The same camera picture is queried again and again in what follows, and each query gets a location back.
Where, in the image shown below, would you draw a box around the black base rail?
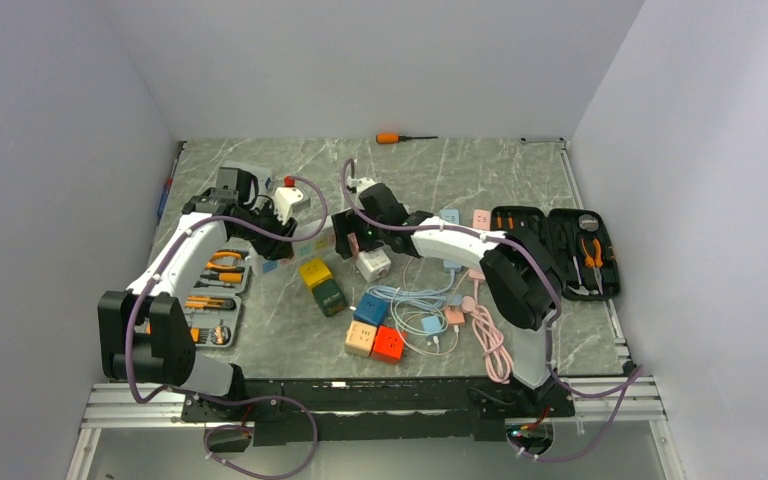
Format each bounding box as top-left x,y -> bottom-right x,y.
181,376 -> 575,446

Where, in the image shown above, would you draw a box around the grey open tool case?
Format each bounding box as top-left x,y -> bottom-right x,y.
145,248 -> 254,351

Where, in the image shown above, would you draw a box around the white cube charger with picture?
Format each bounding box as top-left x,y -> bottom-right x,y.
355,248 -> 392,283

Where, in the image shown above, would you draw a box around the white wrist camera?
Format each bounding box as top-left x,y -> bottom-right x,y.
272,176 -> 311,224
347,177 -> 377,195

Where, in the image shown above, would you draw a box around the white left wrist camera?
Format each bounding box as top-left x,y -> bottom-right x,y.
272,176 -> 311,224

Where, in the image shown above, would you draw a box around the pink cube adapter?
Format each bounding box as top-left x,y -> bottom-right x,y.
347,233 -> 360,260

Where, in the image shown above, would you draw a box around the blue red pen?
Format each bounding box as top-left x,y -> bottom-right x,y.
156,159 -> 178,220

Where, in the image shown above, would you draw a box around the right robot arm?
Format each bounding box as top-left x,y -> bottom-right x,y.
332,178 -> 564,415

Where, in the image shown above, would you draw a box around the peach cube charger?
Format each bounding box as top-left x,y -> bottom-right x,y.
344,320 -> 378,357

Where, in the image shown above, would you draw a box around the orange black utility knife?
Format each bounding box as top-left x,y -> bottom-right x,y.
185,296 -> 237,311

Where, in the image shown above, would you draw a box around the yellow cube adapter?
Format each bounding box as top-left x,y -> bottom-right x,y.
298,258 -> 333,290

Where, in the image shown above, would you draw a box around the dark green cube charger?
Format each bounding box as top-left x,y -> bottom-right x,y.
311,279 -> 348,317

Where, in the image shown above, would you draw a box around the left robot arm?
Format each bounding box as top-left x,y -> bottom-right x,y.
97,167 -> 309,420

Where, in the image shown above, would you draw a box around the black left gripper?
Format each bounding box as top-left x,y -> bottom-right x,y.
234,199 -> 298,261

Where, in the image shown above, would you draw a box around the pink power strip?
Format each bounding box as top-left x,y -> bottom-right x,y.
467,209 -> 493,282

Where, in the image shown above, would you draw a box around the clear plastic screw organizer box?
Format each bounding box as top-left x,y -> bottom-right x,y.
217,160 -> 275,194

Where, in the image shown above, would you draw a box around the pink round plug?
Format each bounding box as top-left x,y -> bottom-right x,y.
461,296 -> 478,314

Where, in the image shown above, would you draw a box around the small pink plug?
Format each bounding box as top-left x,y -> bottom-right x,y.
443,306 -> 466,327

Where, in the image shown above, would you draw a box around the white power strip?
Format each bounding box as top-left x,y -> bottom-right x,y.
251,220 -> 336,275

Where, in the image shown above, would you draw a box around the light blue power strip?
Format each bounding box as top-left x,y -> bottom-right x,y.
436,208 -> 465,272

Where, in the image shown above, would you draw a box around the thin pink charging cable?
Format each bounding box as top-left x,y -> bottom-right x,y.
397,258 -> 481,359

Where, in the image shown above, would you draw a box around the black open tool case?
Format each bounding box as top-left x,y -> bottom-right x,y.
491,206 -> 621,301

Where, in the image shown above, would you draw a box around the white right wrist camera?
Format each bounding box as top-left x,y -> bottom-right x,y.
347,177 -> 377,195

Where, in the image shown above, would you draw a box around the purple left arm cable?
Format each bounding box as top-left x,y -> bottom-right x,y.
124,175 -> 330,480

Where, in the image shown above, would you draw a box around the red cube adapter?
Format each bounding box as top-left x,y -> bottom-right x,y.
370,326 -> 404,365

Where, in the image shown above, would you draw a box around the orange screwdriver at back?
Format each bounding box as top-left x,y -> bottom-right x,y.
375,133 -> 438,145

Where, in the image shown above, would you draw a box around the orange handled combination pliers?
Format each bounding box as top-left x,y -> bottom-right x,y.
200,250 -> 248,284

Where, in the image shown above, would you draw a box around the blue cube charger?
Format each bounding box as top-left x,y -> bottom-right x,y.
352,293 -> 389,327

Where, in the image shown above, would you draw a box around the light blue charger plug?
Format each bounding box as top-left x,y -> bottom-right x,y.
421,315 -> 445,337

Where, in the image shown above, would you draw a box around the long nose orange pliers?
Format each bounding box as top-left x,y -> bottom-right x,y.
580,237 -> 604,294

